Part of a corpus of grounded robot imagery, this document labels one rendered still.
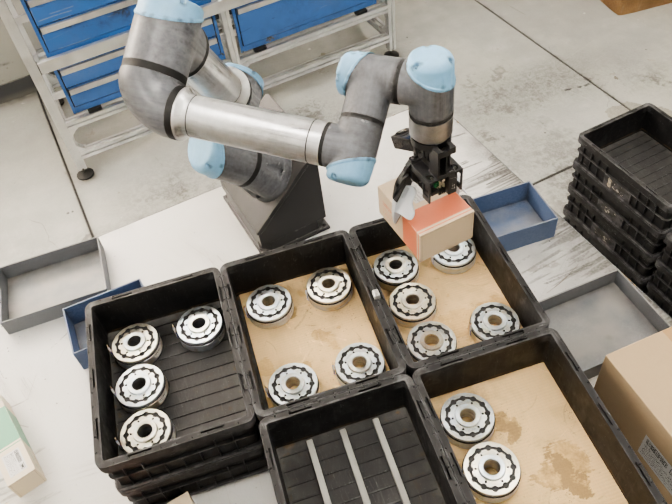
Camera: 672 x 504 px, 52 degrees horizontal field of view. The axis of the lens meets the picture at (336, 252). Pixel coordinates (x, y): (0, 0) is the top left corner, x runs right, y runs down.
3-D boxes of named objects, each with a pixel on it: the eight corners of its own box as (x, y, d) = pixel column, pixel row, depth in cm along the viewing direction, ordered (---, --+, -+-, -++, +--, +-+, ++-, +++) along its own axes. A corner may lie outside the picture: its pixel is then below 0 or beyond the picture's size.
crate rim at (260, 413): (220, 271, 155) (218, 264, 153) (347, 234, 158) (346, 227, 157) (258, 425, 129) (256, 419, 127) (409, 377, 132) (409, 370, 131)
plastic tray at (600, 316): (613, 281, 168) (618, 268, 164) (669, 343, 155) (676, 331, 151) (517, 321, 163) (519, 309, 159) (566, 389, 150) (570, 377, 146)
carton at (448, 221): (379, 212, 143) (377, 186, 137) (428, 190, 145) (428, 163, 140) (420, 262, 133) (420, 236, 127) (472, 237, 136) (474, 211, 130)
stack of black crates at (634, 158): (556, 229, 254) (576, 134, 220) (620, 198, 261) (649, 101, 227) (634, 304, 229) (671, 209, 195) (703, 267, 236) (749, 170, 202)
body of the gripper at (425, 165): (427, 207, 124) (427, 157, 115) (403, 180, 129) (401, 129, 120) (463, 191, 126) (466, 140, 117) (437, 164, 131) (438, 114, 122)
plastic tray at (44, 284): (104, 248, 192) (97, 235, 188) (113, 300, 179) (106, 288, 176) (6, 278, 188) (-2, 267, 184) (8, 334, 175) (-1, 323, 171)
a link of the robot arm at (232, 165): (221, 184, 174) (176, 169, 164) (234, 132, 174) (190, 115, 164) (250, 188, 165) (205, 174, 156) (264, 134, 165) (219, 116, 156)
